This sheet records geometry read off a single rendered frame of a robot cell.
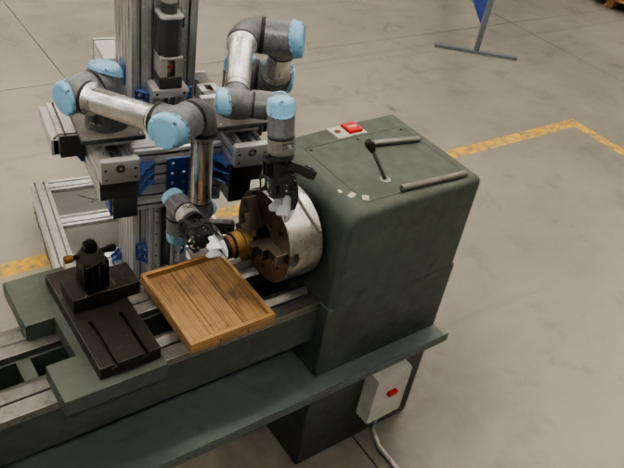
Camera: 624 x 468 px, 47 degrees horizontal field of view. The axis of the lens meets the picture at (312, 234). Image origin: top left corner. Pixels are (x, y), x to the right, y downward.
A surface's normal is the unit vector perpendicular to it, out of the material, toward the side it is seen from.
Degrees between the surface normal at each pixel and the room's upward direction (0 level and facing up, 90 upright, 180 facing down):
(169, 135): 89
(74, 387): 0
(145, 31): 90
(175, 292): 0
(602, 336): 0
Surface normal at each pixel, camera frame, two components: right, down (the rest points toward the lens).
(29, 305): 0.14, -0.79
